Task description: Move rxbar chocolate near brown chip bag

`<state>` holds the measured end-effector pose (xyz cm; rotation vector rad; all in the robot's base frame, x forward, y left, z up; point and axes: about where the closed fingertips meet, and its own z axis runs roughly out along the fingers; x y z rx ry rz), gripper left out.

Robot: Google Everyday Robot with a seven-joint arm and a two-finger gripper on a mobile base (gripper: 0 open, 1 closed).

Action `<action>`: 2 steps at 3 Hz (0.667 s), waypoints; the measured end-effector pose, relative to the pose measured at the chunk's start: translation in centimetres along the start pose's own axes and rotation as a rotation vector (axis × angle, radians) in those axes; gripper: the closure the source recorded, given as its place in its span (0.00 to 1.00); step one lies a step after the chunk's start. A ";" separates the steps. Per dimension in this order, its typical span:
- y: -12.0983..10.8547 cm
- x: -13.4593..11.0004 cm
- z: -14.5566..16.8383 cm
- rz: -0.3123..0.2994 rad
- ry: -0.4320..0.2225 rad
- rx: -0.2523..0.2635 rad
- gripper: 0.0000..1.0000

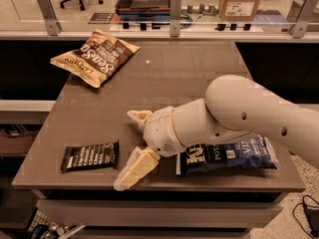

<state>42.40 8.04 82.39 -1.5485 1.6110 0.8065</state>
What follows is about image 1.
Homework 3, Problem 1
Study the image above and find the left metal glass post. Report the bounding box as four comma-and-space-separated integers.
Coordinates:
37, 0, 62, 36

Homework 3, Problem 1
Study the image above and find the dark chocolate rxbar wrapper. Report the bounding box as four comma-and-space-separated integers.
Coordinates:
61, 141, 120, 173

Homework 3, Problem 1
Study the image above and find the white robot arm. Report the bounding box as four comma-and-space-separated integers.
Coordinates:
114, 75, 319, 191

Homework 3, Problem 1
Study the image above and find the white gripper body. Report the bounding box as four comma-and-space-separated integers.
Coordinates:
143, 107, 185, 157

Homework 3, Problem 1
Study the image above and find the cardboard box with label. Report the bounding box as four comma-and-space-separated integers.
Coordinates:
218, 0, 260, 21

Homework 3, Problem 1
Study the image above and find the blue kettle chip bag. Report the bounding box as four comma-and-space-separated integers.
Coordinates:
175, 134, 279, 175

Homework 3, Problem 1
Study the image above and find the brown and yellow chip bag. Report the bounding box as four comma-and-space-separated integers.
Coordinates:
50, 30, 140, 88

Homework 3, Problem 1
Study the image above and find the middle metal glass post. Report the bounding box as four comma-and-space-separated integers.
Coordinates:
169, 0, 181, 37

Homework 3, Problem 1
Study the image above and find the stack of trays and books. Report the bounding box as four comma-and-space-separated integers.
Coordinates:
88, 0, 193, 30

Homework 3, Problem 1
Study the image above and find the right metal glass post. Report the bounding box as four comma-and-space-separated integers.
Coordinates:
290, 0, 319, 38

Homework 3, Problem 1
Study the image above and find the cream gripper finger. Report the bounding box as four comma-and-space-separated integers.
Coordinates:
113, 146, 160, 191
127, 110, 153, 127

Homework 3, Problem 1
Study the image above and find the black cable and adapter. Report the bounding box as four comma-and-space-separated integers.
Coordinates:
292, 194, 319, 239

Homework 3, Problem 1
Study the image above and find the metal glass post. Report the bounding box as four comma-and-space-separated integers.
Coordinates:
290, 0, 319, 38
169, 0, 181, 37
37, 0, 62, 36

